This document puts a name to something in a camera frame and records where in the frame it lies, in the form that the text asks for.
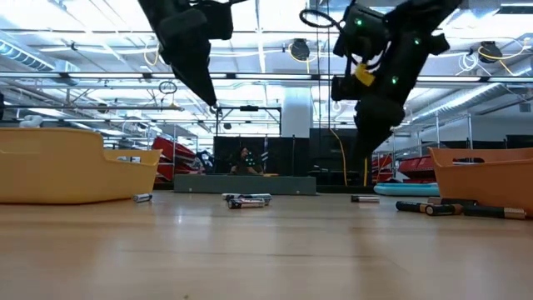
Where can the dark screws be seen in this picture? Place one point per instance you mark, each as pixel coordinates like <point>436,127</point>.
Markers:
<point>458,201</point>

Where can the metal shelving rack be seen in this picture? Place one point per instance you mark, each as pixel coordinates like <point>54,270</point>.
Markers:
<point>437,129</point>

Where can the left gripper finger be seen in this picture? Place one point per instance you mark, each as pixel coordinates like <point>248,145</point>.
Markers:
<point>195,79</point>

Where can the black overhead frame rig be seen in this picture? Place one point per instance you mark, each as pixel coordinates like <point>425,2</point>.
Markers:
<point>249,108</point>

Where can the orange plastic bin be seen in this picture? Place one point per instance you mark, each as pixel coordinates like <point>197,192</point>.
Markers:
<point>491,183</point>

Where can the blue calculator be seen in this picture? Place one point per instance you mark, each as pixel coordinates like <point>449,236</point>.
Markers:
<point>404,190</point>

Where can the yellow plastic bin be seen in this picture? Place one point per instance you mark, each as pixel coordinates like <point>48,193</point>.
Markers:
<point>62,175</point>

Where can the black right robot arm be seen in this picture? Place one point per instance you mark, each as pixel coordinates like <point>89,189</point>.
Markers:
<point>424,10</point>

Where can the black partition panels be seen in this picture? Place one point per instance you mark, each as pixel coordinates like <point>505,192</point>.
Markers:
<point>325,158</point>

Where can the long ceiling light bar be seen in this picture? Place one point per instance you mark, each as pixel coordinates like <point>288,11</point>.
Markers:
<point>270,76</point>

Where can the person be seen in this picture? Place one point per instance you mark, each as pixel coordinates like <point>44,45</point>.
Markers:
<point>243,167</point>

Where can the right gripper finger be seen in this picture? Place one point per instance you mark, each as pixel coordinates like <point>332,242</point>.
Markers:
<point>375,121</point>

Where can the red utility cart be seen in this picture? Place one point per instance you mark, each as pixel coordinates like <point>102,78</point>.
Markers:
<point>175,150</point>
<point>416,164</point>

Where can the black copper-top battery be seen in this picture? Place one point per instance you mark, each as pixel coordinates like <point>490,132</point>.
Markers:
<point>491,212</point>
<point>410,206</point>
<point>445,210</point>

